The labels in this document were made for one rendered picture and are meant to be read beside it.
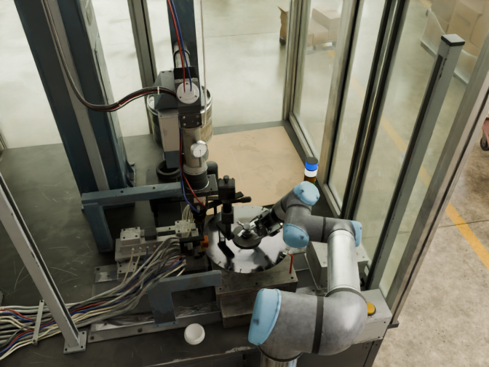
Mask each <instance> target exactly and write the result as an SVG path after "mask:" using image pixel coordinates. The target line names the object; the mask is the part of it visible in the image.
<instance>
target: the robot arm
mask: <svg viewBox="0 0 489 367"><path fill-rule="evenodd" d="M318 199H319V191H318V189H317V187H316V186H315V185H314V184H312V183H311V182H308V181H303V182H301V183H299V184H298V185H297V186H294V188H293V189H292V190H291V191H289V192H288V193H287V194H286V195H285V196H283V197H282V198H281V199H280V200H278V201H277V202H276V203H275V205H274V206H273V207H272V209H270V210H265V211H264V212H263V213H261V214H260V215H258V216H256V217H255V218H254V219H253V220H252V221H254V220H256V219H257V218H258V220H257V221H255V222H254V224H255V226H253V227H251V228H250V229H249V230H248V231H251V230H253V231H254V232H256V233H257V234H258V235H257V236H255V235H254V236H255V237H256V238H255V239H257V238H259V237H261V238H260V240H261V239H263V238H264V237H273V236H275V235H277V234H278V233H279V232H280V229H282V225H283V224H284V226H283V237H282V238H283V241H284V243H285V244H286V245H288V246H290V247H292V248H304V247H306V246H307V245H308V242H309V241H312V242H323V243H327V294H326V295H325V297H321V296H312V295H307V294H302V293H293V292H287V291H280V290H279V289H273V290H272V289H265V288H264V289H261V290H259V292H258V294H257V296H256V299H255V305H254V309H253V314H252V318H251V322H250V330H249V334H248V341H249V342H250V343H253V344H254V345H258V349H259V350H260V351H261V367H296V363H297V359H298V358H299V357H300V356H301V355H302V354H303V353H304V352H307V353H313V354H318V355H334V354H337V353H339V352H342V351H344V350H346V349H347V348H349V347H350V346H351V345H352V344H353V343H355V341H356V340H357V339H358V338H359V336H360V335H361V333H362V332H363V330H364V327H365V324H366V321H367V302H366V299H365V297H364V296H363V294H362V293H361V291H360V284H359V272H358V265H357V253H356V247H358V246H359V245H360V242H361V238H362V225H361V223H360V222H358V221H351V220H349V219H346V220H345V219H339V218H328V217H321V216H311V206H312V205H314V204H315V203H316V202H317V200H318ZM252 221H250V222H252ZM255 239H254V240H255Z"/></svg>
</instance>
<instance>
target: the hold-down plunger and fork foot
mask: <svg viewBox="0 0 489 367"><path fill-rule="evenodd" d="M216 227H217V228H218V236H219V238H220V233H222V234H223V236H224V238H226V239H227V240H228V241H229V240H232V239H234V233H233V232H232V231H231V224H222V223H221V221H219V222H217V223H216Z"/></svg>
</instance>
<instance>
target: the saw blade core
mask: <svg viewBox="0 0 489 367"><path fill-rule="evenodd" d="M252 207H253V208H252ZM265 210H269V209H267V208H263V207H260V206H256V205H253V206H252V205H243V206H241V205H237V206H234V224H232V225H231V231H233V230H234V229H235V228H236V227H237V226H239V225H238V224H237V223H236V222H237V221H239V222H241V223H242V224H251V223H252V222H250V221H252V220H253V219H254V218H255V217H256V216H258V215H260V214H261V213H263V212H264V211H265ZM219 221H221V212H219V213H217V214H216V215H214V217H212V218H211V219H210V220H209V221H208V222H207V224H206V226H205V228H204V233H203V235H204V236H205V235H207V237H208V242H207V243H202V244H203V247H204V250H205V252H206V254H207V255H208V257H209V258H210V259H211V260H212V261H213V262H214V263H216V264H217V265H218V266H220V267H222V268H224V269H227V270H229V271H232V272H237V273H240V270H241V273H245V274H250V273H252V269H253V273H257V272H263V271H264V270H265V271H266V270H268V269H270V268H272V267H275V265H277V264H279V263H280V262H281V261H282V260H283V259H284V258H285V257H286V255H285V254H284V253H286V254H288V252H289V250H290V246H288V245H286V244H285V243H284V241H283V238H282V237H283V226H284V224H283V225H282V229H280V232H279V233H278V234H277V235H275V236H273V237H264V238H263V239H262V240H261V242H260V243H259V244H258V245H256V246H255V247H252V248H242V247H239V246H238V245H236V244H235V243H234V241H233V240H229V241H228V240H227V239H226V238H224V237H220V238H219V236H218V228H217V227H216V223H217V222H219ZM210 224H211V225H210ZM207 248H208V249H207ZM285 249H287V250H285ZM283 252H284V253H283ZM211 256H212V257H211ZM280 256H281V257H280ZM219 262H220V263H219ZM272 263H274V264H275V265H274V264H272ZM229 267H230V268H229ZM263 267H264V269H263ZM228 268H229V269H228Z"/></svg>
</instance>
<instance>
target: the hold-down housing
mask: <svg viewBox="0 0 489 367"><path fill-rule="evenodd" d="M235 199H236V192H235V179H234V178H229V176H228V175H225V176H224V177H223V178H219V179H218V200H221V201H222V202H223V206H222V207H221V223H222V224H234V206H232V204H227V202H226V201H227V200H235Z"/></svg>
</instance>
